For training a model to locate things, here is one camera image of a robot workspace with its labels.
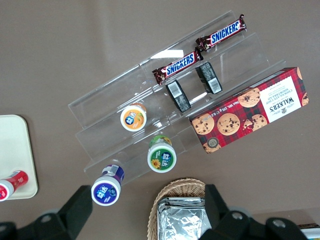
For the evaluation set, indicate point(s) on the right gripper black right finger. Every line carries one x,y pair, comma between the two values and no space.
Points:
225,222

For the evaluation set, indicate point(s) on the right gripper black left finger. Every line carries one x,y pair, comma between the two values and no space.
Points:
67,217

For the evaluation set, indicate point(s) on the light wicker basket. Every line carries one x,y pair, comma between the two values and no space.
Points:
175,187

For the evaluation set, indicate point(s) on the white snack tray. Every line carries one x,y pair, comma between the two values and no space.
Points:
312,232

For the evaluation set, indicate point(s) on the cream plastic tray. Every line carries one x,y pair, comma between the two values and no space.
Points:
13,145

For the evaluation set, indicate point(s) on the silver foil package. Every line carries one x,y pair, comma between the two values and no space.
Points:
182,220

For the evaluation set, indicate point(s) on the blue purple gum bottle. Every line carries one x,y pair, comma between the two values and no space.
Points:
106,191

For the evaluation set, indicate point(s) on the red gum bottle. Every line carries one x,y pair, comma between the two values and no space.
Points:
15,182

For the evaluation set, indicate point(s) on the clear acrylic stepped display stand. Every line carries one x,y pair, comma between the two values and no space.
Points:
232,62
105,140

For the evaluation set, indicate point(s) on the green gum bottle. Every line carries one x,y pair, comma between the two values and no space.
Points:
162,158

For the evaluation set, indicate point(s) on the red Walkers cookie box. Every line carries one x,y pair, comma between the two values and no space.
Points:
250,110

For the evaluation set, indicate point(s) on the orange gum bottle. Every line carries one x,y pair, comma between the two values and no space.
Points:
133,119

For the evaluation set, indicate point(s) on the small black barcode box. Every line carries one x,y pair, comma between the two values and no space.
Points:
178,96
208,77

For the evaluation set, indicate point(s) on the Snickers chocolate bar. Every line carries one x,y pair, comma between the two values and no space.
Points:
222,33
178,66

